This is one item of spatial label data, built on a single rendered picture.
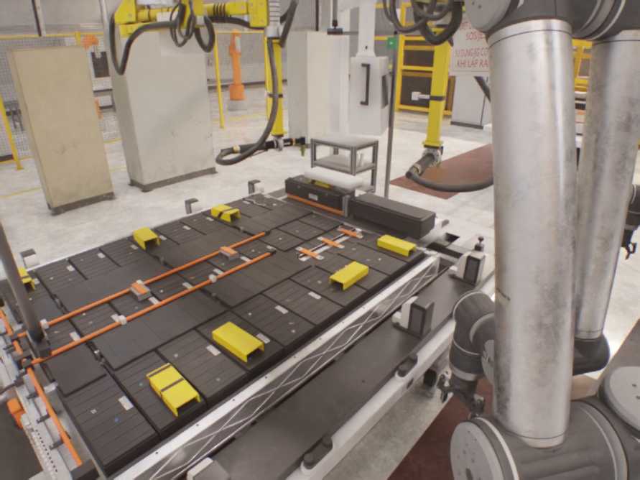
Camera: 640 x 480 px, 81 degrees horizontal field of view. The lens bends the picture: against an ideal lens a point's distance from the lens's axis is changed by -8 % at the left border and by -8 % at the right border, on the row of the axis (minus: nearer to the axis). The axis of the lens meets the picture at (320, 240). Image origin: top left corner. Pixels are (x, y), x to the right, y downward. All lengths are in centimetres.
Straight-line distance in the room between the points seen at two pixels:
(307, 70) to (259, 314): 660
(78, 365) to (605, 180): 141
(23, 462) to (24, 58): 463
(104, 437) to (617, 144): 128
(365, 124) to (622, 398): 394
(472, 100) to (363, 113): 663
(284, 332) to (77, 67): 483
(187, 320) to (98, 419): 43
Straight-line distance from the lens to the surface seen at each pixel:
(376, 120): 450
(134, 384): 126
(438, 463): 228
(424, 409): 249
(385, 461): 224
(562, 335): 76
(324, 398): 130
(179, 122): 618
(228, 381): 119
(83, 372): 135
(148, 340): 139
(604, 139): 90
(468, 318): 104
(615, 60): 91
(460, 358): 112
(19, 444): 160
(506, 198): 72
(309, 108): 781
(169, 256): 185
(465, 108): 1100
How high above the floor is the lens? 184
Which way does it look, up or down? 26 degrees down
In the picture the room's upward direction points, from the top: straight up
